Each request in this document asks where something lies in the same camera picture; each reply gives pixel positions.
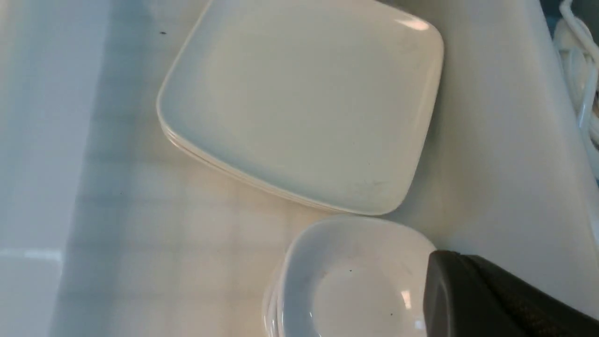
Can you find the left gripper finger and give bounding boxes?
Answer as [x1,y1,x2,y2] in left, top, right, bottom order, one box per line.
[424,251,599,337]

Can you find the stacked white small bowls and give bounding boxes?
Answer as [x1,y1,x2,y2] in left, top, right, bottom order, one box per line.
[262,215,436,337]

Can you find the stacked white square plates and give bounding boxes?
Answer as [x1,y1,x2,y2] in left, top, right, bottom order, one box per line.
[156,0,444,215]

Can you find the white spoons in teal bin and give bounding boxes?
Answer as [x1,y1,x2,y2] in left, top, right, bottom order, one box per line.
[552,0,599,179]

